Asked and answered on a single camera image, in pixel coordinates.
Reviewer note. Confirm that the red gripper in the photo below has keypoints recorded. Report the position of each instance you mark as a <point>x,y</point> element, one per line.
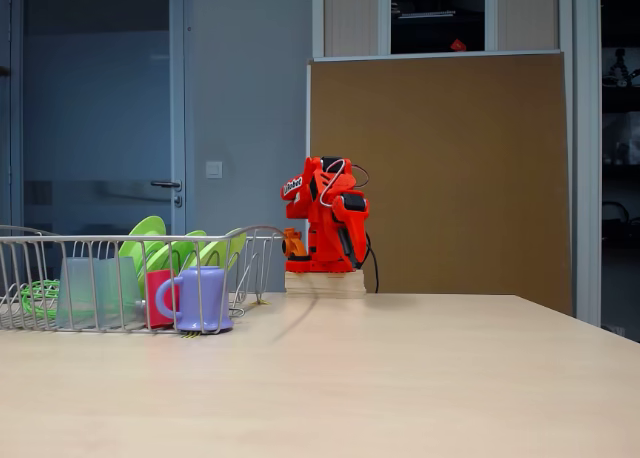
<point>294,243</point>

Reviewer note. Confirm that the green plastic plate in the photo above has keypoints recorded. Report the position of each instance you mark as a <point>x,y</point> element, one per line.
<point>220,250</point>
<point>185,248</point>
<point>150,226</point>

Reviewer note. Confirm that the purple plastic mug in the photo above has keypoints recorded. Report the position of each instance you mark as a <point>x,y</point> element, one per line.
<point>202,298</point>

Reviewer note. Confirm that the red plastic cup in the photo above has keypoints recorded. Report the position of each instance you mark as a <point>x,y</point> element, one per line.
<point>157,298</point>

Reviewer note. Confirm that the translucent grey plastic cup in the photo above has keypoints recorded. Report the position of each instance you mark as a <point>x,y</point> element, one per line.
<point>75,293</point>
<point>120,293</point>

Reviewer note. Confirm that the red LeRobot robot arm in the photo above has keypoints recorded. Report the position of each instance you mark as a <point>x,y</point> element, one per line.
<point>320,228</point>

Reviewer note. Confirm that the wooden base block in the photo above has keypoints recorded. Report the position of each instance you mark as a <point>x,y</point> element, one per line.
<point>325,284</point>

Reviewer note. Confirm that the brown pin board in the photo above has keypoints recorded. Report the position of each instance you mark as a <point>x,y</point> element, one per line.
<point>500,128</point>

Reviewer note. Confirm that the grey glass door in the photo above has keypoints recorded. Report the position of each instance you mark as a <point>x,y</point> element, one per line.
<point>100,103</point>

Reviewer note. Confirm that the dark shelf with objects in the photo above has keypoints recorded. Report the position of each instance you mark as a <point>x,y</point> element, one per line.
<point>620,128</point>

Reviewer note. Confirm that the white light switch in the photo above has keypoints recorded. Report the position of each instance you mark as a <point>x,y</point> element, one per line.
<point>214,169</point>

